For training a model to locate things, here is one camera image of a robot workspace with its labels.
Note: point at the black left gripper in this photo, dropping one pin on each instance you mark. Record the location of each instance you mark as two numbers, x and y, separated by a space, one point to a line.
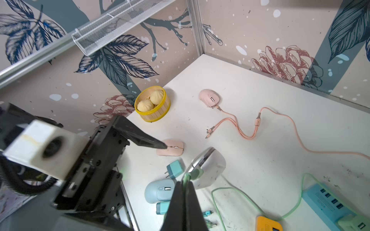
92 186

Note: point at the teal power strip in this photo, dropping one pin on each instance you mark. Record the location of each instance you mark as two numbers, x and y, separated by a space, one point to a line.
326 206

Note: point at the aluminium frame corner post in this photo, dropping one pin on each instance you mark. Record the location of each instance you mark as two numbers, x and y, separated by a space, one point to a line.
195 16

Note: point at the orange power strip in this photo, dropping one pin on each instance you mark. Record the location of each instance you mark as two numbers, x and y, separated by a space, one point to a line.
266 224

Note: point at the teal charger plug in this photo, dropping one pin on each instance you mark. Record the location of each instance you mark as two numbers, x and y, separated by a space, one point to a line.
162 207
174 169

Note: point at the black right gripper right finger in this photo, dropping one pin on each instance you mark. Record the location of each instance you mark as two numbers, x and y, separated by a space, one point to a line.
194 220

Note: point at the silver grey computer mouse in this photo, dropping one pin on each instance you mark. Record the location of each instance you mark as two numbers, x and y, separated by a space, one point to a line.
206 168

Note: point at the yellow bowl with buns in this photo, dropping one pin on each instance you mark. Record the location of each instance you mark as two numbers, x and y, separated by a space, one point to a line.
152 104

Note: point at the white wire mesh shelf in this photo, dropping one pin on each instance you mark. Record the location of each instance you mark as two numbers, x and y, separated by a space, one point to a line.
102 31

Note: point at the light blue computer mouse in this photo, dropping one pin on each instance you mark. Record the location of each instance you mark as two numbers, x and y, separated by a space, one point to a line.
159 191

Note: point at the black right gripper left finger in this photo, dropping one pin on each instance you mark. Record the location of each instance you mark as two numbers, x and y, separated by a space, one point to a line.
175 219

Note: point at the light green charger plug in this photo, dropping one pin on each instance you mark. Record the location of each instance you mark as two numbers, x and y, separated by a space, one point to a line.
354 223

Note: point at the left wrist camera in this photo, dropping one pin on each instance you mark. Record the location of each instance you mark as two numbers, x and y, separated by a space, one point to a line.
47 148

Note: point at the flat pink computer mouse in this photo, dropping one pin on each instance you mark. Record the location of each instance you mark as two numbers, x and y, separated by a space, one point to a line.
175 148

